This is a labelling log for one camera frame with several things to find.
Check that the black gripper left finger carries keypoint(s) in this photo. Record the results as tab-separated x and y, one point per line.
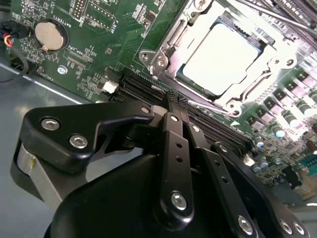
62	134

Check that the silver CPU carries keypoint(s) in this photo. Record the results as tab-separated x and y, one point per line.
220	57

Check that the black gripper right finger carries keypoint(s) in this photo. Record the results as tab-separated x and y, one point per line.
223	178

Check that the metal socket cover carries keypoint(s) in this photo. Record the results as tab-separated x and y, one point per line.
192	38

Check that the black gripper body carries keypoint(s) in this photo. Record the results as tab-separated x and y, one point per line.
111	205

